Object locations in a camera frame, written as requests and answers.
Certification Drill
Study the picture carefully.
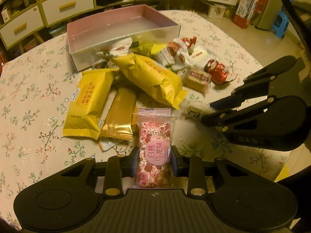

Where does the clear biscuit pack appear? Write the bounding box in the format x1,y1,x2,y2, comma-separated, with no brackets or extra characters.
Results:
182,68,211,94

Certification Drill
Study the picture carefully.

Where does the floral tablecloth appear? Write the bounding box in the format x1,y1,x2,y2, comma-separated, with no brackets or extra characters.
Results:
1,10,289,226

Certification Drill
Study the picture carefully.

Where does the red cardboard box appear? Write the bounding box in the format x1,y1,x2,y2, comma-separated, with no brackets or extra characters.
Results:
232,0,266,29

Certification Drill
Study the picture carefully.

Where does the yellow green snack packet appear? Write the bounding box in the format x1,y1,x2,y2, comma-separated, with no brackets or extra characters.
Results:
132,43,167,58

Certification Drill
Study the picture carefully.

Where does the blue plastic stool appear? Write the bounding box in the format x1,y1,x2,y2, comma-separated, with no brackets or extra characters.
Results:
272,10,289,38

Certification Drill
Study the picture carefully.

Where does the white red-print snack pack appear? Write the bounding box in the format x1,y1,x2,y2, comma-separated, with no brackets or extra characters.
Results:
191,45,215,70

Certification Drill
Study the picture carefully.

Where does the pink floral candy packet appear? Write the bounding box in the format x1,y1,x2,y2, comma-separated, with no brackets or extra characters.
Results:
134,108,177,189

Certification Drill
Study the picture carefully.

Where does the large yellow snack bag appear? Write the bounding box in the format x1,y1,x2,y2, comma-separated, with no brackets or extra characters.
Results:
111,53,187,110

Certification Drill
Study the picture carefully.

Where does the pink silver cardboard box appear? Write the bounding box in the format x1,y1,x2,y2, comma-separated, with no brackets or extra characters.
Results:
67,4,181,71

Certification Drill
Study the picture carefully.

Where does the white orange snack packet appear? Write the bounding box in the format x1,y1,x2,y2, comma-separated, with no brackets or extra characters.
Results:
98,89,122,152

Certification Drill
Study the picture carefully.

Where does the red foil candy wrapper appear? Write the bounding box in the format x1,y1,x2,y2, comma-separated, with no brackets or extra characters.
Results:
204,59,237,85

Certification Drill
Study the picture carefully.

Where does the white walnut snack bag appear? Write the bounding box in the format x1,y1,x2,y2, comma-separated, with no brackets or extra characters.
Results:
155,36,197,71
92,37,133,69

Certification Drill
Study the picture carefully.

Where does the gold foil snack bar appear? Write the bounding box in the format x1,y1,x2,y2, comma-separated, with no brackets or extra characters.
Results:
100,87,136,140

